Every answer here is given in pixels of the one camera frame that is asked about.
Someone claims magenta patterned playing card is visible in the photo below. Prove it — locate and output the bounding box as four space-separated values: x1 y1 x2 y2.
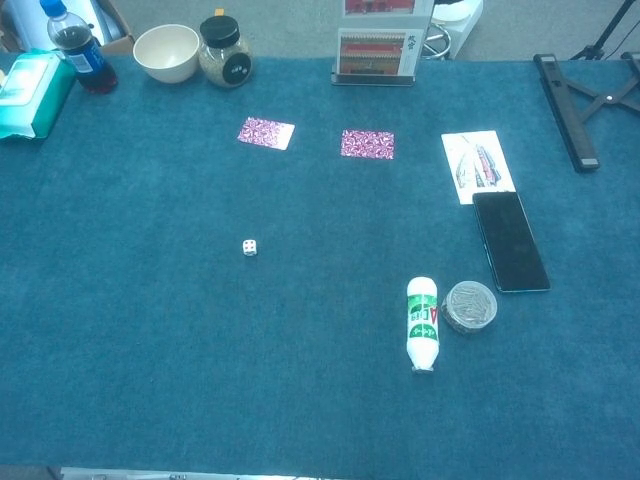
340 128 396 161
236 116 296 151

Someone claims teal felt table mat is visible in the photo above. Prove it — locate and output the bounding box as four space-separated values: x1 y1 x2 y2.
0 53 640 474

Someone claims white bottle green label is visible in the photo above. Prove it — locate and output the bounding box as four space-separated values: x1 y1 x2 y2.
405 276 442 375

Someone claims round clear clip box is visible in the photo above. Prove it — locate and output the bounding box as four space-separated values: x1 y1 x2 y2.
441 280 499 335

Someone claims white illustrated postcard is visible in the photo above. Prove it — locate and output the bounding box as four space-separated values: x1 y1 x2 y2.
440 130 516 206

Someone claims black smartphone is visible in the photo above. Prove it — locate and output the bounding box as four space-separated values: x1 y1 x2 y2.
471 191 552 294

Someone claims postcard display stand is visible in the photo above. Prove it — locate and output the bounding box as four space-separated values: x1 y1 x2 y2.
330 0 436 87

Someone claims glass jar black lid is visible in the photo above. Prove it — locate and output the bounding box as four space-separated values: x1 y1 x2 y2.
198 15 253 89

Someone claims cream bowl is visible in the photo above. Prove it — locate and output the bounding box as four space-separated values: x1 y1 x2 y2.
132 23 202 84

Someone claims chrome stool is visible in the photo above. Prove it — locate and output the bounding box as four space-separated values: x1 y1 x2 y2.
422 14 454 61

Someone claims black folding stand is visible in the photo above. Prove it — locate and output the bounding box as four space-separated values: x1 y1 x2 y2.
532 49 640 174

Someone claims cardboard box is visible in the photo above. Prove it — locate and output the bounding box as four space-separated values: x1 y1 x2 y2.
89 0 136 56

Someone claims cola bottle blue label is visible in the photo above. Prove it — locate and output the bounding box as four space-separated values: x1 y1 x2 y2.
39 0 119 95

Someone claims green wet wipes pack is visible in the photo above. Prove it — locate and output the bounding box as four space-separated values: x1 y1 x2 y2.
0 48 77 141

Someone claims black tripod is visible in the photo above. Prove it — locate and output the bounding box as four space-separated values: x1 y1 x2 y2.
569 0 640 61

